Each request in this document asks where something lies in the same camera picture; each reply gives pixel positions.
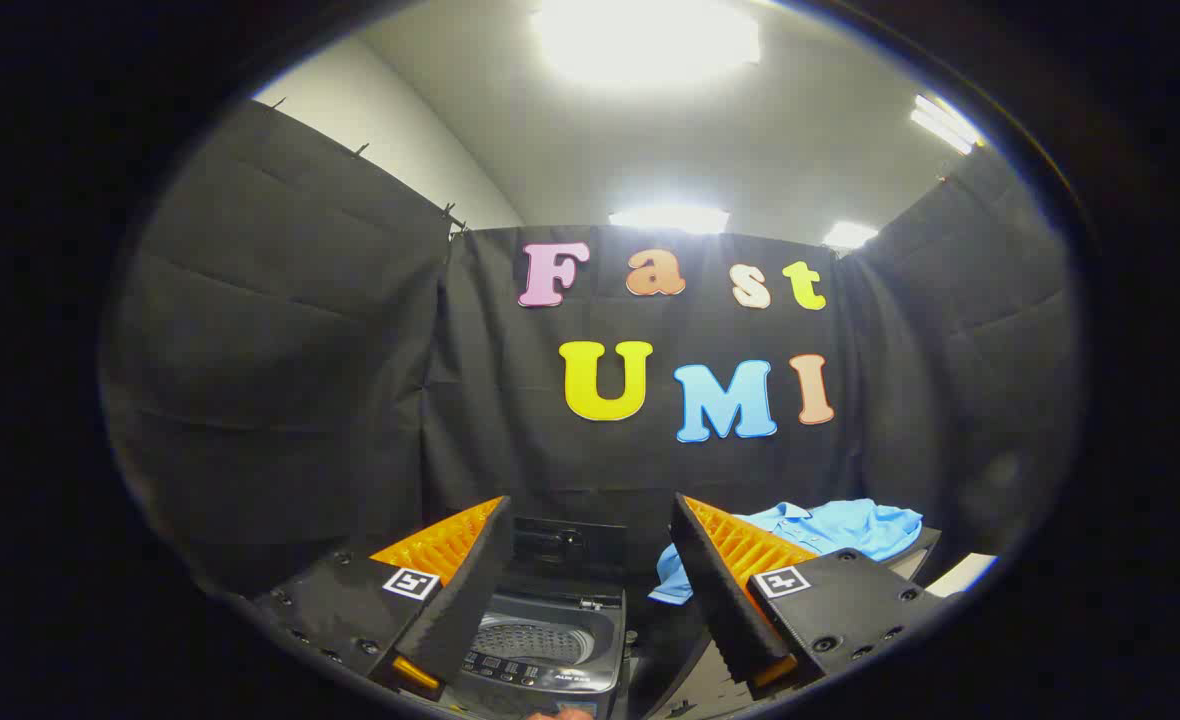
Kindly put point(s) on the large ceiling light panel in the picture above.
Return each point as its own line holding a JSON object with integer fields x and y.
{"x": 645, "y": 40}

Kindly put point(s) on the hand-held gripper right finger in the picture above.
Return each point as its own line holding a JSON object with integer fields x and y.
{"x": 715, "y": 590}

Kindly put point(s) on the dark grey washing machine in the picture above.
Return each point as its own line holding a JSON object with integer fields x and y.
{"x": 550, "y": 682}

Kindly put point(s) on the black backdrop cloth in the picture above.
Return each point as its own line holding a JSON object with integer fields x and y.
{"x": 350, "y": 350}

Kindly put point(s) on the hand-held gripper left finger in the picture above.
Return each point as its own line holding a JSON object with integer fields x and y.
{"x": 460, "y": 600}

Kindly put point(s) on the black side table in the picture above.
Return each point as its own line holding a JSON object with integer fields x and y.
{"x": 915, "y": 558}

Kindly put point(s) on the white board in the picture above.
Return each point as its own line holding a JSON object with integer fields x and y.
{"x": 960, "y": 572}

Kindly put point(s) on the light blue polo shirt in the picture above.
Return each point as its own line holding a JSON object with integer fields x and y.
{"x": 850, "y": 525}

